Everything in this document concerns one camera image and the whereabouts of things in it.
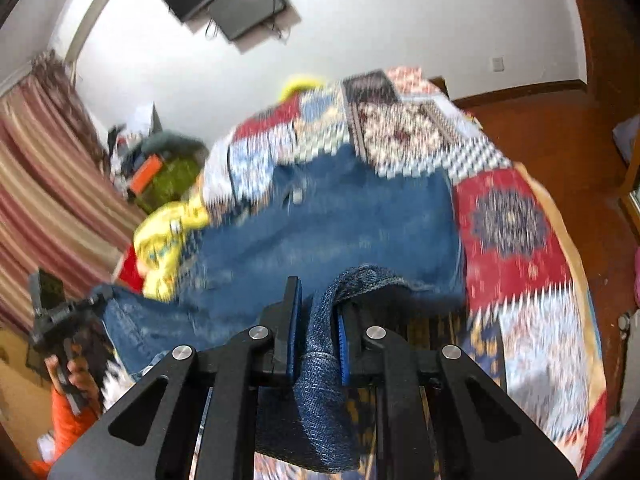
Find small black wall monitor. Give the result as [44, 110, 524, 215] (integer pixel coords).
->
[207, 0, 289, 42]

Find striped red curtain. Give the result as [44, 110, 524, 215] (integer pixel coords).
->
[0, 50, 146, 331]

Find green cloth covered table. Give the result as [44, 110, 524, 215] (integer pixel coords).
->
[135, 157, 204, 213]

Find blue denim jacket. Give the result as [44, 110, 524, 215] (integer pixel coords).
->
[92, 147, 468, 473]

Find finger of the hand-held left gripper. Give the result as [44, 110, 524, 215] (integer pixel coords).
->
[62, 287, 117, 316]

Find patchwork printed blanket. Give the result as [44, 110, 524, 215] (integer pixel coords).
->
[202, 66, 608, 480]

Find dark teal cloth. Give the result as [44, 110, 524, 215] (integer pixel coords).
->
[142, 130, 208, 162]

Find orange box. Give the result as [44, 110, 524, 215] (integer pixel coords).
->
[129, 156, 164, 195]

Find pale blue bag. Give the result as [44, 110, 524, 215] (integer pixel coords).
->
[612, 115, 640, 162]

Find yellow cartoon blanket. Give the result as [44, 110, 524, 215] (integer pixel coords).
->
[117, 195, 211, 301]

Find person's left hand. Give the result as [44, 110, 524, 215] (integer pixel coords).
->
[45, 354, 104, 407]

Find white air conditioner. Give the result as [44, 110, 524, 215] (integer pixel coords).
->
[65, 0, 120, 63]

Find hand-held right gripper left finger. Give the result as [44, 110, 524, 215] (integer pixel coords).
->
[47, 275, 306, 480]

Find yellow plastic object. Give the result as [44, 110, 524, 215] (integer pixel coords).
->
[280, 74, 326, 101]

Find pile of clutter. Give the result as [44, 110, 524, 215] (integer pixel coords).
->
[107, 102, 161, 186]

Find person's left forearm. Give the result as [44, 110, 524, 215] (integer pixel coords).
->
[30, 387, 102, 476]

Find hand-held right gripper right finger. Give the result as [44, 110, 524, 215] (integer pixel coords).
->
[335, 305, 579, 480]

